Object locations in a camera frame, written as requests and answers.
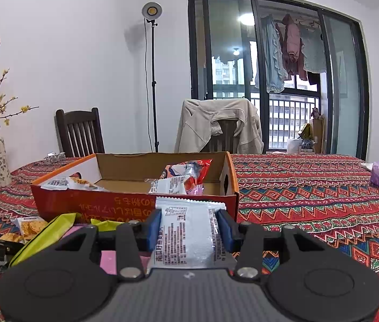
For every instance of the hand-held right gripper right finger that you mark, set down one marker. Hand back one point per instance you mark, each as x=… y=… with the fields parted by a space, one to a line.
x=224 y=226

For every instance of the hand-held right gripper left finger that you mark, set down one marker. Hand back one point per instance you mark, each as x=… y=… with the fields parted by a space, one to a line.
x=154 y=224

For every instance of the oat crisp snack packet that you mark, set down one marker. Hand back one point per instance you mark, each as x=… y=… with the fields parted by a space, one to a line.
x=10 y=238
x=58 y=183
x=30 y=228

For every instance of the white pink snack packet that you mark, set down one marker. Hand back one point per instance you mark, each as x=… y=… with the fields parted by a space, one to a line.
x=167 y=186

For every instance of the green snack packet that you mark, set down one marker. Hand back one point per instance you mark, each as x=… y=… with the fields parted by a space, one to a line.
x=45 y=238
x=109 y=224

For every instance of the red cardboard box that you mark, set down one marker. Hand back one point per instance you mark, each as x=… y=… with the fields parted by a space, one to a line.
x=109 y=204

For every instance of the red orange snack packet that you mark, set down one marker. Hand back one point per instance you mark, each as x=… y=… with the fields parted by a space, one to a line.
x=193 y=171

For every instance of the dark wooden chair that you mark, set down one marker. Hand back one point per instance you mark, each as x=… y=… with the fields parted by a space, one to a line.
x=79 y=134
x=224 y=137

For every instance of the beige jacket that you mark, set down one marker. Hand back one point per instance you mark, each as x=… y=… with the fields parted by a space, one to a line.
x=203 y=124

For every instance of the silvery wrapped packet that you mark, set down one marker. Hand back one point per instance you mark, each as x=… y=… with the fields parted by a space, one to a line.
x=55 y=157

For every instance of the brown carton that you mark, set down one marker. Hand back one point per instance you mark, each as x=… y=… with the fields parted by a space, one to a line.
x=318 y=137

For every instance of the small plush toy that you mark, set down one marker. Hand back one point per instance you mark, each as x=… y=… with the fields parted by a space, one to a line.
x=314 y=112

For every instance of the blue hanging garment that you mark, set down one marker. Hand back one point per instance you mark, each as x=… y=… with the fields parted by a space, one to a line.
x=273 y=67

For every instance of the black sliding glass door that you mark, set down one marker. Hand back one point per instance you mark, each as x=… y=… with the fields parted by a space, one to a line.
x=197 y=57

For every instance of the black hanging garment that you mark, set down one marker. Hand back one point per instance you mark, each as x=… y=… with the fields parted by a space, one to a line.
x=312 y=77

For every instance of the pink hanging garment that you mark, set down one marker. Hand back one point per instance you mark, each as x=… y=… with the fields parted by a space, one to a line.
x=291 y=47

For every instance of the white hanging garment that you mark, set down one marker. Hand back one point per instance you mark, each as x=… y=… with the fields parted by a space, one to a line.
x=313 y=53

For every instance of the black light stand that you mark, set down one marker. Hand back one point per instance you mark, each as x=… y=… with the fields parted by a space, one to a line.
x=151 y=10

